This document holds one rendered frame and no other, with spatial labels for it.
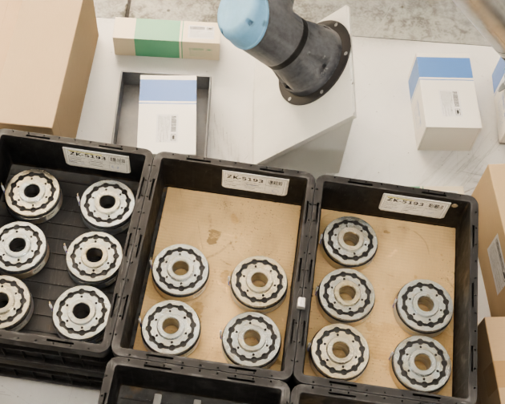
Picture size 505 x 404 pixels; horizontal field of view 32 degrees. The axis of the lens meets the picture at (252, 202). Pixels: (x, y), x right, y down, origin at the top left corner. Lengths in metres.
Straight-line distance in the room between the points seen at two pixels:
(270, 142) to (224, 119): 0.19
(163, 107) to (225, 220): 0.32
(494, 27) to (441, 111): 0.39
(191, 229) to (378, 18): 1.64
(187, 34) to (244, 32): 0.39
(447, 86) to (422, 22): 1.20
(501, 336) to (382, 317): 0.21
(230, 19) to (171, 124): 0.28
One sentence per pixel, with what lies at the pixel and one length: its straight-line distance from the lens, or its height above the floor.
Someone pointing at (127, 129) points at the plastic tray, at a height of 0.70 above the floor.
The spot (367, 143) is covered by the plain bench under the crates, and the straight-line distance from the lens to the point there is 1.93.
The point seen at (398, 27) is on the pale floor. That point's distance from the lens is 3.10.
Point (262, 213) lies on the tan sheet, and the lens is 1.66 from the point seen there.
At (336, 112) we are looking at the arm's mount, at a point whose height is 0.93.
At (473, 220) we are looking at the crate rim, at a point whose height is 0.93.
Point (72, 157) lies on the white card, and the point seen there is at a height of 0.89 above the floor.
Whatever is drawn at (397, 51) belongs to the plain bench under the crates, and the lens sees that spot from 2.10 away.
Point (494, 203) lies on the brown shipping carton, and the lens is 1.74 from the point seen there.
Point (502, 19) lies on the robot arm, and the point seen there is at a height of 1.18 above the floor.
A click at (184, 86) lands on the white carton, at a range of 1.87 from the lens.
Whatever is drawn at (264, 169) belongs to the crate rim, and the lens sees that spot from 1.60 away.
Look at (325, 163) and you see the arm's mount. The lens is 1.79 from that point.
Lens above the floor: 2.29
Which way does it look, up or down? 60 degrees down
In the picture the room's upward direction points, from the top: 6 degrees clockwise
